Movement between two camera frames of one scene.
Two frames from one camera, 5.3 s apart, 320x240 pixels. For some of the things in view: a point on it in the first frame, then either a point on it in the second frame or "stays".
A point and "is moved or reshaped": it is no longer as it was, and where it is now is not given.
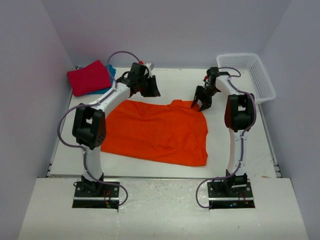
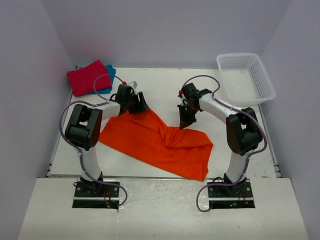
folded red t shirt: x=94 y=77 stays
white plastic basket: x=248 y=71 stays
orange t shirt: x=169 y=132 is moved or reshaped
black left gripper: x=153 y=91 to x=140 y=106
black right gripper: x=207 y=103 to x=185 y=122
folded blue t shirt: x=112 y=72 stays
